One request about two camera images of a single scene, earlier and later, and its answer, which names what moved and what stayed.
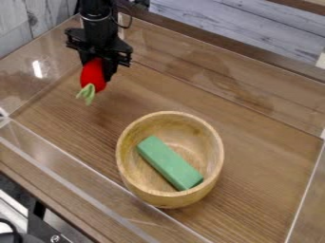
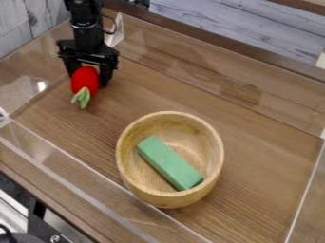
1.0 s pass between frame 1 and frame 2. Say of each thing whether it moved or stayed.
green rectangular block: stayed
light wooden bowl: stayed
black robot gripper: moved
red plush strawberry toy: moved
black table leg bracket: stayed
